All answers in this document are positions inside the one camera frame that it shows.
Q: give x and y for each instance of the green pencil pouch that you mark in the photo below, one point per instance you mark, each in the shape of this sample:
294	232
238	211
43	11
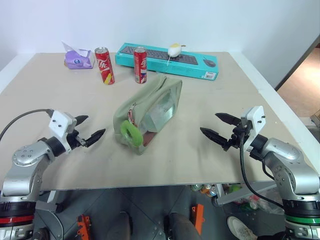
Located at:
147	115

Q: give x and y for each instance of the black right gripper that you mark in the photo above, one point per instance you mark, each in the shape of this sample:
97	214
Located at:
235	136

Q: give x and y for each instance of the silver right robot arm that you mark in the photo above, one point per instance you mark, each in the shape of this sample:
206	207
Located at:
287	160

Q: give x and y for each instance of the teal keyboard box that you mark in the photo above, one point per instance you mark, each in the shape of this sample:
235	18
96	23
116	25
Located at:
175	61

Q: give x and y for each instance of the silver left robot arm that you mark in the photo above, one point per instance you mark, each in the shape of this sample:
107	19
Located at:
27	160

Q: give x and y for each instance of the orange clamp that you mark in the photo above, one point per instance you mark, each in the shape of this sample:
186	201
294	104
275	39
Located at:
83	226
198	220

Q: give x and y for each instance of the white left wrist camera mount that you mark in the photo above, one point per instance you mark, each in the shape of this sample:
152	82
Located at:
60	122

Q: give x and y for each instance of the dark rounded robot foot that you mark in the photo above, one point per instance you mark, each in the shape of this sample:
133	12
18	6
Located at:
181	226

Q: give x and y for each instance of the white table leg frame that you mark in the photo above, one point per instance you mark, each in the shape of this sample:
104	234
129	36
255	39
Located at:
235	195

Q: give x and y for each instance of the purple tissue pack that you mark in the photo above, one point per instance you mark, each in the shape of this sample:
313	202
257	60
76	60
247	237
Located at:
78	58

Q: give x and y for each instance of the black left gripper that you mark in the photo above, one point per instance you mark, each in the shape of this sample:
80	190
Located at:
79	141

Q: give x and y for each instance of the red cola can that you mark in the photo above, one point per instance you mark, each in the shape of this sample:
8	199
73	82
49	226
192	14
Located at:
140	65
105	66

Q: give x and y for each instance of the white sneaker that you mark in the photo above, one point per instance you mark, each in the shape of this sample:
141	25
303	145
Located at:
241	228

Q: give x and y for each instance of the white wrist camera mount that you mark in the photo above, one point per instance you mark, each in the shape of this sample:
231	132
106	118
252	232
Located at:
255	120
60	122

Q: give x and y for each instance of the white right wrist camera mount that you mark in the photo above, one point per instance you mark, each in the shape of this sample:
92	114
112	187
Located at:
255	120

